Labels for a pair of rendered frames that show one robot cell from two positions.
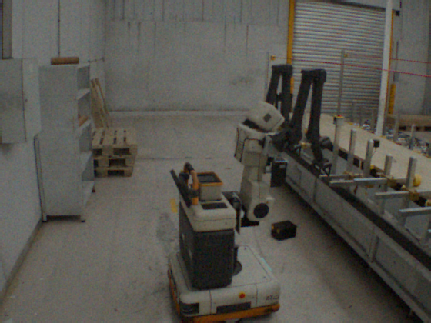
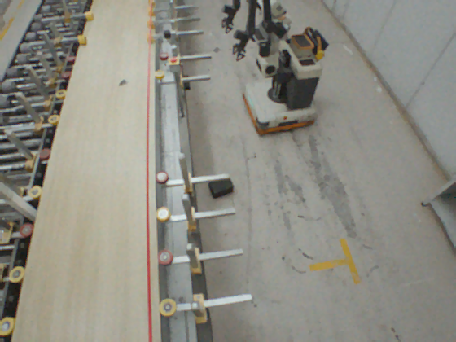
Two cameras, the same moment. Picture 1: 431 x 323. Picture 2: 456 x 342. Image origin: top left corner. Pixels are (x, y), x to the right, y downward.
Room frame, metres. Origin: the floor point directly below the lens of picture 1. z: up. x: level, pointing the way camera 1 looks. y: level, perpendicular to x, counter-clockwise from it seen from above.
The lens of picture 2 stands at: (4.65, -0.57, 2.38)
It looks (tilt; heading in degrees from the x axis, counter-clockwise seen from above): 56 degrees down; 182
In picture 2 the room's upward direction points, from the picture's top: straight up
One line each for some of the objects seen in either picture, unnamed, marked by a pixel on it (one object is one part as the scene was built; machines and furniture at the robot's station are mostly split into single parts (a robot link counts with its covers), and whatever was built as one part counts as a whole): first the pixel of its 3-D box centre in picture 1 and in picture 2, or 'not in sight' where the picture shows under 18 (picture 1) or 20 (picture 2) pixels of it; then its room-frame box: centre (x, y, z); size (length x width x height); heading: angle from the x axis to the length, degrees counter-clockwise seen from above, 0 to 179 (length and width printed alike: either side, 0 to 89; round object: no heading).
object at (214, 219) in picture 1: (209, 227); (293, 70); (2.26, 0.04, 0.59); 0.55 x 0.34 x 0.83; 16
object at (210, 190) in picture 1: (206, 186); (300, 46); (2.26, 0.07, 0.87); 0.23 x 0.15 x 0.11; 16
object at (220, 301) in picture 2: not in sight; (208, 303); (4.45, -0.65, 0.82); 0.43 x 0.03 x 0.04; 101
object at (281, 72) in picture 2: (245, 208); (272, 70); (2.39, -0.19, 0.68); 0.28 x 0.27 x 0.25; 16
